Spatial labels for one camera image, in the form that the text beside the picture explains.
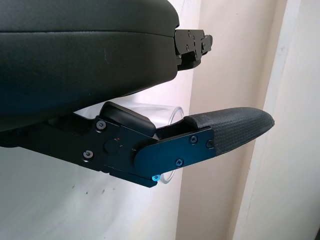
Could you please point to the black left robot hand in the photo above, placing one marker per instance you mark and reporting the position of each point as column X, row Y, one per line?
column 75, row 62

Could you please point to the clear glass cup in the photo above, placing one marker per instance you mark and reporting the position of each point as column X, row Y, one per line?
column 165, row 115

